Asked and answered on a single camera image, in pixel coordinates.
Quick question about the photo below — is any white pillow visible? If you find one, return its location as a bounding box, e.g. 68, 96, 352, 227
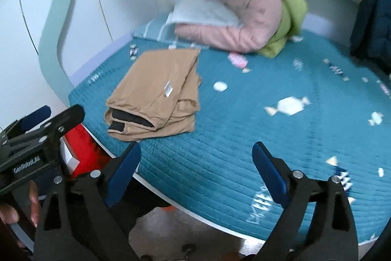
166, 0, 244, 30

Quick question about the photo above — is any mint bunk bed frame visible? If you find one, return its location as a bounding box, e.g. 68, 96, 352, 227
38, 0, 376, 249

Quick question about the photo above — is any yellow and navy puffer jacket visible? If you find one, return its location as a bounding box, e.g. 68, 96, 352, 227
350, 0, 391, 76

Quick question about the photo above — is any teal candy-print bed sheet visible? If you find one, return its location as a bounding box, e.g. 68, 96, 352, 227
68, 29, 391, 247

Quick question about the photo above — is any red box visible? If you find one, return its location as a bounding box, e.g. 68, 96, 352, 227
59, 123, 111, 180

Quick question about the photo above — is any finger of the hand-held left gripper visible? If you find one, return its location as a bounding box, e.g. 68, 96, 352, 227
0, 105, 52, 141
6, 104, 85, 163

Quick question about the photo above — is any tan button-up jacket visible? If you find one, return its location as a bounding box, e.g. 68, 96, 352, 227
105, 48, 203, 142

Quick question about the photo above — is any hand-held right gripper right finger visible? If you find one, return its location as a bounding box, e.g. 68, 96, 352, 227
252, 141, 358, 261

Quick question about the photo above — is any teal striped pillow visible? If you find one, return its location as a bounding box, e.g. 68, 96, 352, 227
131, 13, 211, 49

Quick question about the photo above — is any person's left hand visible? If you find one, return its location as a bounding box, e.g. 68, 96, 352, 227
0, 181, 41, 228

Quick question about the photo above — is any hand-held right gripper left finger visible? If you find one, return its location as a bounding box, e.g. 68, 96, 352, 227
33, 142, 142, 261

